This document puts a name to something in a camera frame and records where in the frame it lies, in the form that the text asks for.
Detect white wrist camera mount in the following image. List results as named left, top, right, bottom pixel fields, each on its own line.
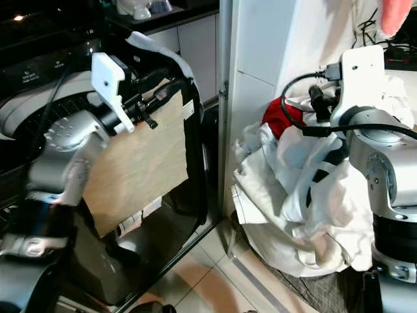
left=91, top=52, right=128, bottom=133
left=328, top=44, right=389, bottom=126

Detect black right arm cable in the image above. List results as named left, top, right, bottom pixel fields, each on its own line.
left=279, top=65, right=417, bottom=141

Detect pink cloth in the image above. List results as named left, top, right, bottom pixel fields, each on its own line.
left=379, top=0, right=417, bottom=38

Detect white garment with black trim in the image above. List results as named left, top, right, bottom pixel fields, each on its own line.
left=231, top=72, right=417, bottom=278

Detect red garment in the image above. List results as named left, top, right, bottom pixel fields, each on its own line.
left=261, top=98, right=304, bottom=139

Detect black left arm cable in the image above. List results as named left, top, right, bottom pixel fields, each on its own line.
left=38, top=65, right=74, bottom=145

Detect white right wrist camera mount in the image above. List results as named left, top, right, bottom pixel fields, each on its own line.
left=328, top=44, right=389, bottom=126

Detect grey metal door frame post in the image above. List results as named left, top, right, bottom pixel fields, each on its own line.
left=211, top=0, right=242, bottom=219

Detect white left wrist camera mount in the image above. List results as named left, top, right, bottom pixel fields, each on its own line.
left=91, top=52, right=128, bottom=133

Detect white cabinet with dark counter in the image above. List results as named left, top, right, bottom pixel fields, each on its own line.
left=104, top=0, right=221, bottom=105

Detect beige cloth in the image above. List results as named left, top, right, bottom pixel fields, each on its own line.
left=81, top=90, right=187, bottom=239

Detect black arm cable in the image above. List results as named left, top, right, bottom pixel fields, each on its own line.
left=279, top=65, right=417, bottom=141
left=38, top=65, right=74, bottom=145

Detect black wall cables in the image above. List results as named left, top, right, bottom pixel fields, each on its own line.
left=355, top=7, right=417, bottom=63

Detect wire laundry basket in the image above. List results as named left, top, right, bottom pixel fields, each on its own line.
left=227, top=212, right=369, bottom=313

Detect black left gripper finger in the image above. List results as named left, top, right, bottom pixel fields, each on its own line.
left=156, top=77, right=188, bottom=105

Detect white figurine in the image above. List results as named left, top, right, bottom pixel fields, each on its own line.
left=116, top=0, right=154, bottom=20

